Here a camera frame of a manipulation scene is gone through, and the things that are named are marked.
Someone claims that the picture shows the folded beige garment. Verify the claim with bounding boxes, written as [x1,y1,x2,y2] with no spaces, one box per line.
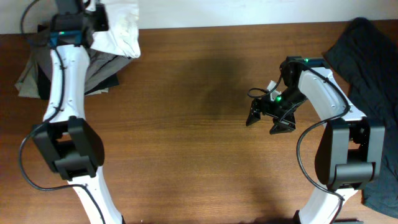
[15,53,108,99]

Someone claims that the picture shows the white polo shirt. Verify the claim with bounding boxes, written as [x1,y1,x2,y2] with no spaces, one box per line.
[84,0,141,58]

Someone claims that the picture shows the dark green black garment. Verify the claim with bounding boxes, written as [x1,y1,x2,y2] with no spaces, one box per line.
[324,17,397,218]

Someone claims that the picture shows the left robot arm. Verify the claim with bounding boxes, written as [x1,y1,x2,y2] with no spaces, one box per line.
[29,1,125,223]

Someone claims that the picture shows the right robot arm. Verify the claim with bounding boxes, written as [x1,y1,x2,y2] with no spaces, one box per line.
[246,56,385,224]

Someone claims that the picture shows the folded grey brown trousers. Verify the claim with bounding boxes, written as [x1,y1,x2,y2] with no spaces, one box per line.
[15,28,141,100]

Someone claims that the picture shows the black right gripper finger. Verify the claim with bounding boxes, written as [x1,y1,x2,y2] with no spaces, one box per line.
[246,110,261,126]
[269,113,296,135]

